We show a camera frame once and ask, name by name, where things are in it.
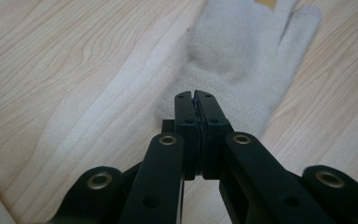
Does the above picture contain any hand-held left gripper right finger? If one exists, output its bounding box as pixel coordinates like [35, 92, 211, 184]
[193, 90, 235, 181]

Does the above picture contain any light grey knit glove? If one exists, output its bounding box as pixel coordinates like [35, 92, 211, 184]
[156, 0, 323, 140]

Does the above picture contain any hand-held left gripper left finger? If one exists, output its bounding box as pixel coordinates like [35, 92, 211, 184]
[161, 90, 201, 182]

